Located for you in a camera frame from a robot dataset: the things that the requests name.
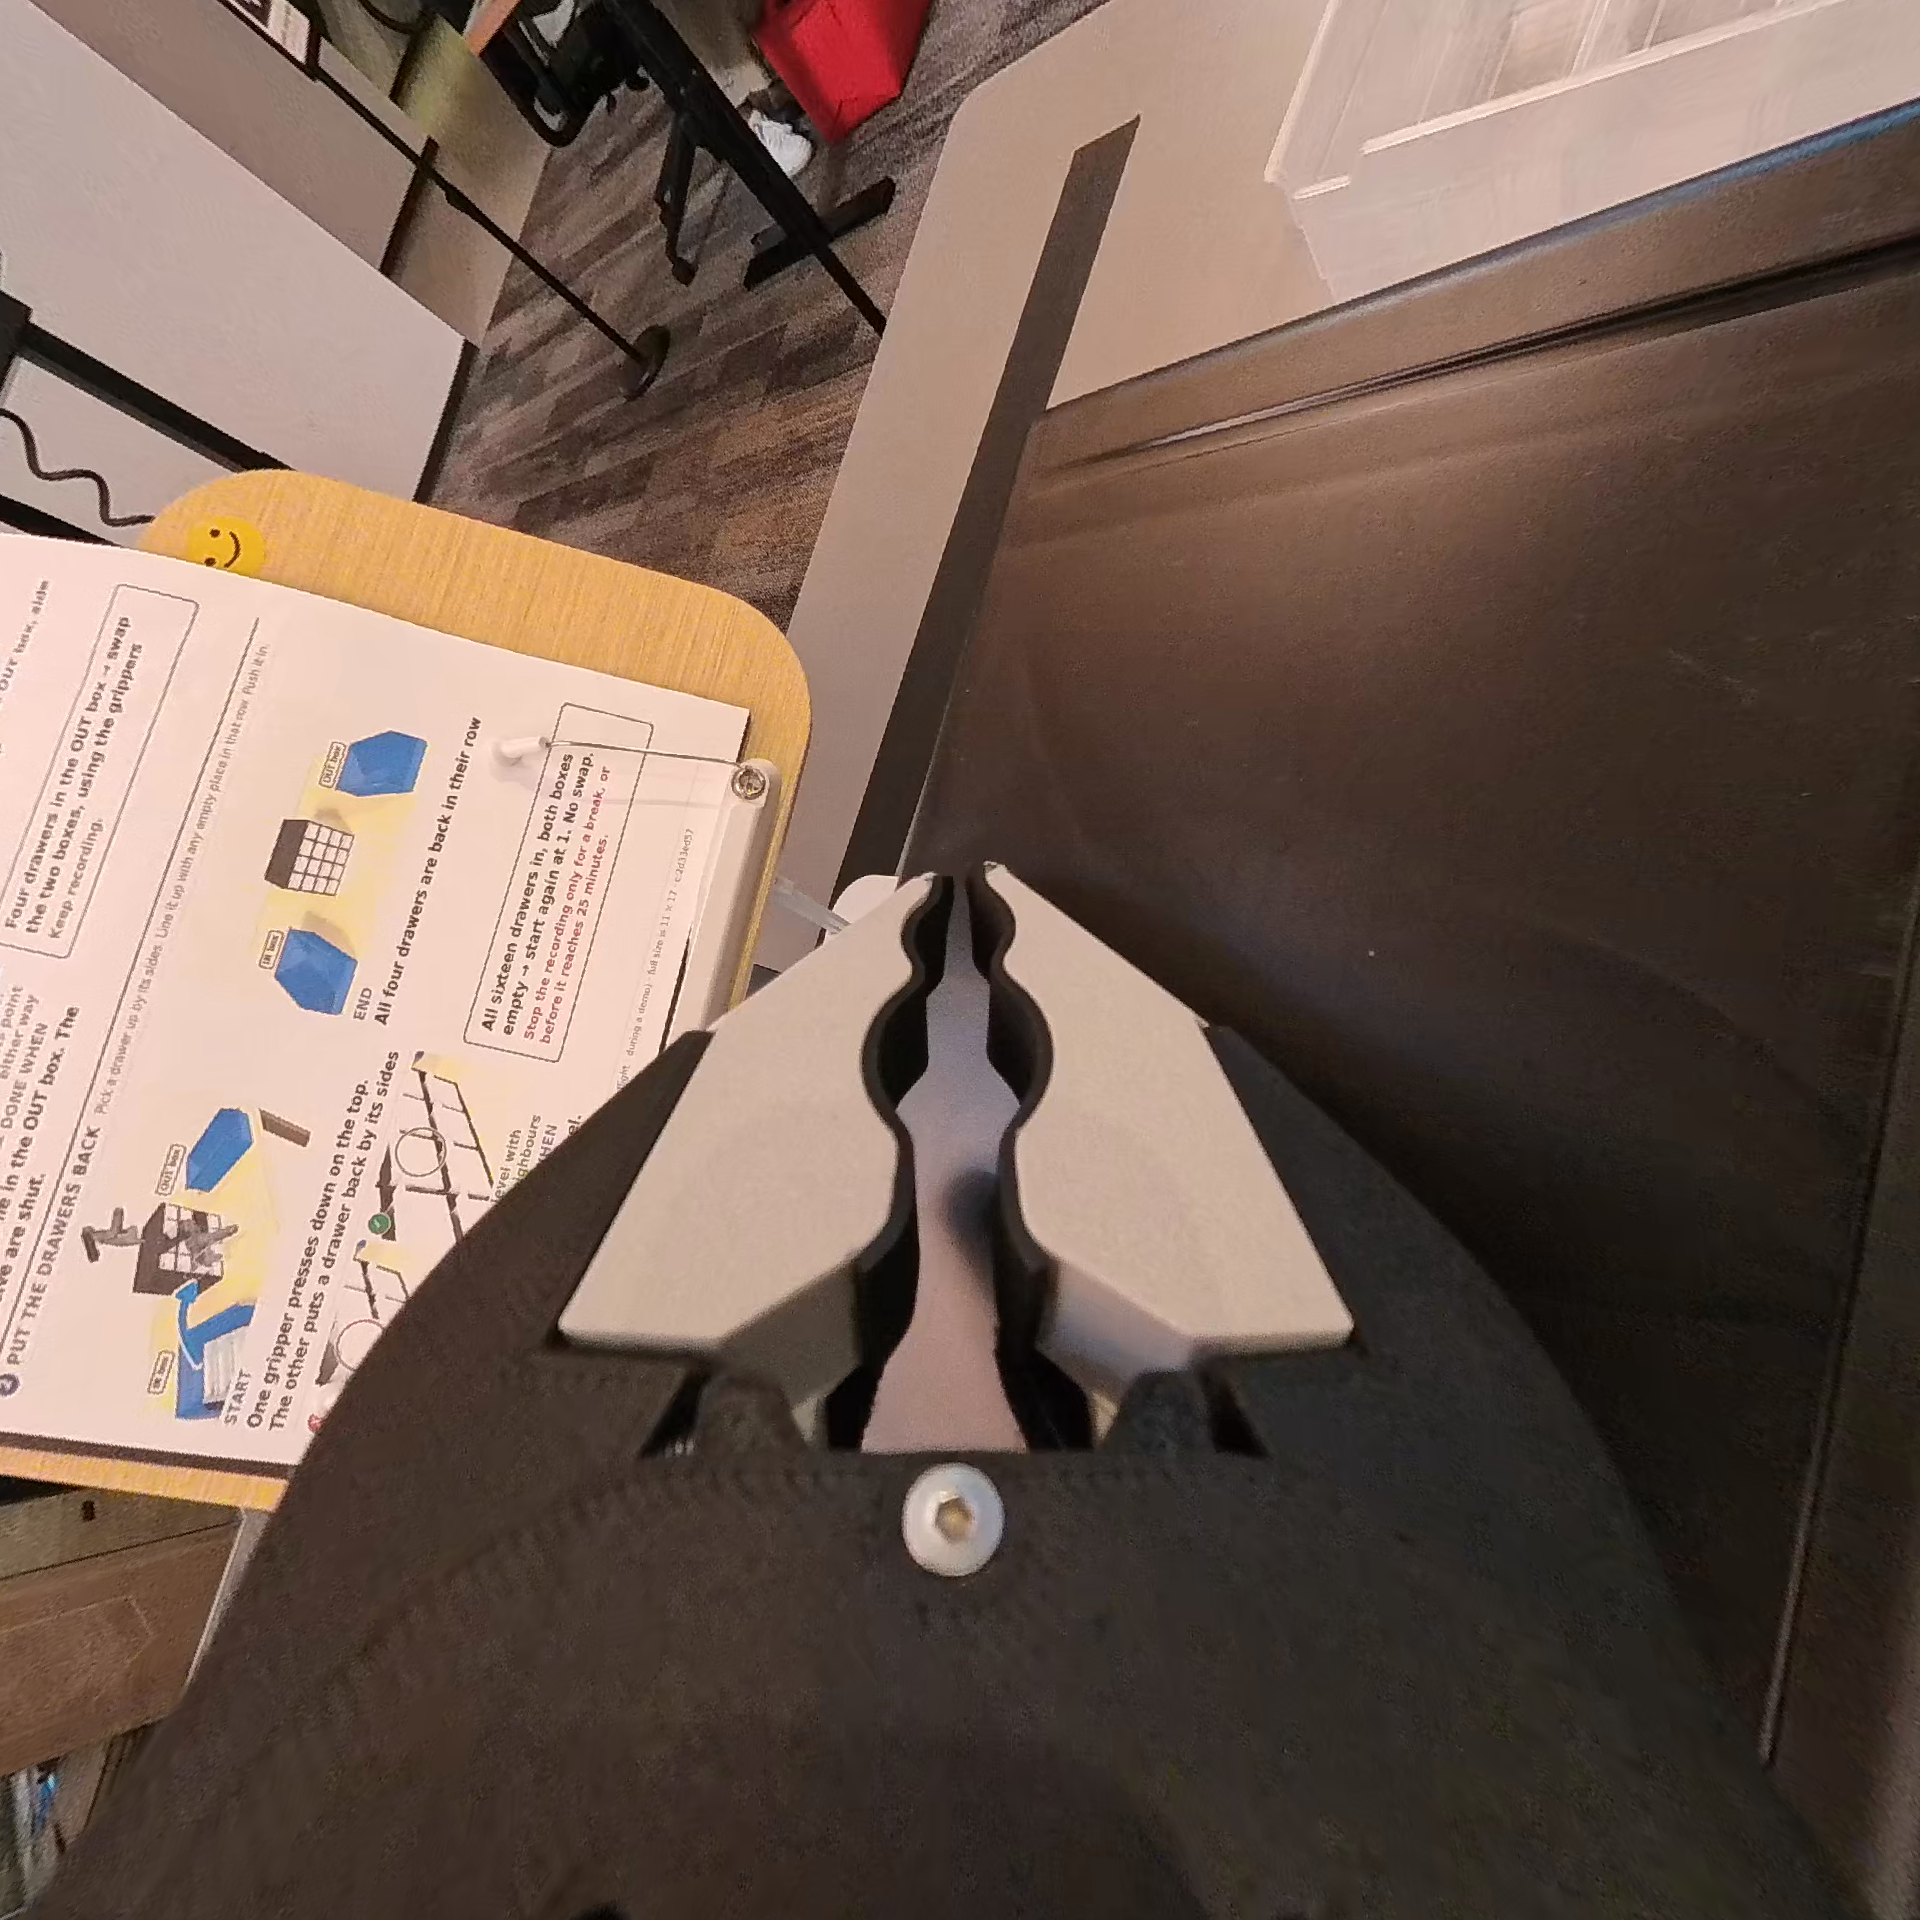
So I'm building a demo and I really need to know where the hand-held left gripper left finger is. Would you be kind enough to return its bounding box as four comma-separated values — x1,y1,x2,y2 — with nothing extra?
558,875,955,1450

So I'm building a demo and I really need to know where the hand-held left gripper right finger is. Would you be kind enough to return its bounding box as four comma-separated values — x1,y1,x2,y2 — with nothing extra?
971,863,1357,1450

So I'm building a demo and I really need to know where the black drawer cabinet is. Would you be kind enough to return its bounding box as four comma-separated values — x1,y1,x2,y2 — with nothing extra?
892,158,1920,1920

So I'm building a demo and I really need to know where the translucent plastic storage box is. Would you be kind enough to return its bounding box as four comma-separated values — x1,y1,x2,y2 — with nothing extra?
1263,0,1920,302

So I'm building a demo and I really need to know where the clear acrylic sheet holder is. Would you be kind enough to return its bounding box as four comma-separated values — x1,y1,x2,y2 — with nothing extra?
494,705,784,1022

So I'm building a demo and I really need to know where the printed instruction sheet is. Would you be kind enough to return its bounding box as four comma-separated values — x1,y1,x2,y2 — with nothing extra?
0,533,752,1479

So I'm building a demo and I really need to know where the yellow wooden side table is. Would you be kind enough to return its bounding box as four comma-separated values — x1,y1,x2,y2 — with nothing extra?
135,470,814,1515

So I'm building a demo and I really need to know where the brown wooden box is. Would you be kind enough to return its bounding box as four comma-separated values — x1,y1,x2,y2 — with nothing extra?
0,1477,241,1779

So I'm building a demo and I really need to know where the black stand pole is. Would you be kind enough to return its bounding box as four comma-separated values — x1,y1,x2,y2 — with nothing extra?
299,0,676,402

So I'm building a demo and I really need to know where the white partition board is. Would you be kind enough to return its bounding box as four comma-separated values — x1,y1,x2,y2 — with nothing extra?
0,0,468,501

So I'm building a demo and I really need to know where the black office chair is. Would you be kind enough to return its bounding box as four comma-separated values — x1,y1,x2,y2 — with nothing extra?
494,0,670,152

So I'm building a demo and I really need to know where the red bag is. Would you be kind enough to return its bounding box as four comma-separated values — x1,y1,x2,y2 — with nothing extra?
750,0,934,144

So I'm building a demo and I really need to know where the black coiled cable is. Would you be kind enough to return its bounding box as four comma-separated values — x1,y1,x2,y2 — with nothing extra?
0,406,151,531

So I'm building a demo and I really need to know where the black desk frame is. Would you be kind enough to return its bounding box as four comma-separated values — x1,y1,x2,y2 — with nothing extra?
644,0,896,296

